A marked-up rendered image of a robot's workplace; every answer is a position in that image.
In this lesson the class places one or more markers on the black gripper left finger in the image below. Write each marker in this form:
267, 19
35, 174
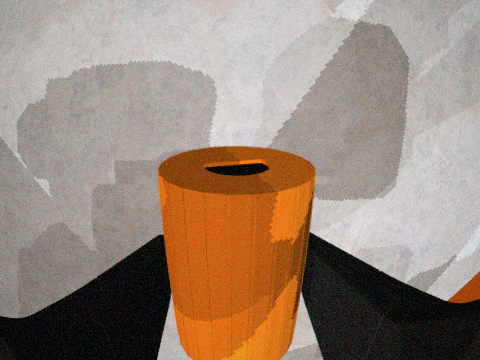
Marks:
120, 315

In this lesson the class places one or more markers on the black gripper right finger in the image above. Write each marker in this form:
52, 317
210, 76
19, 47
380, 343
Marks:
360, 313

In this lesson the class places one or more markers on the orange knob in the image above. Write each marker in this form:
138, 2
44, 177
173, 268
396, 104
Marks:
236, 227

